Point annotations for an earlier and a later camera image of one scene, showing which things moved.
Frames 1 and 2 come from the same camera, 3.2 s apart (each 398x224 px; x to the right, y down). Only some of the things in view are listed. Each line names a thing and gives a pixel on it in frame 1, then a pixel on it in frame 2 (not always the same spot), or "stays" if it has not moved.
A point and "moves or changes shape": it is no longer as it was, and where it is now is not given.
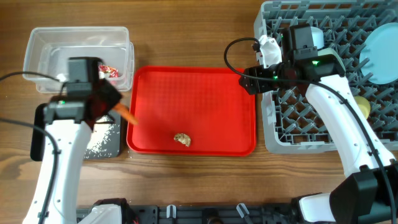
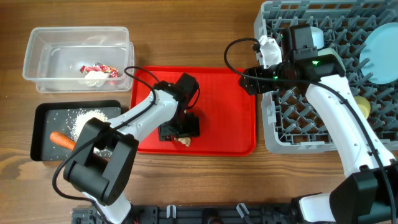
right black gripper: [246, 81] stays
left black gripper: [115, 94] → [193, 128]
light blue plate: [379, 56] stays
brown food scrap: [183, 138] stays
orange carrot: [125, 111] moves or changes shape
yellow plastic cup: [364, 105] stays
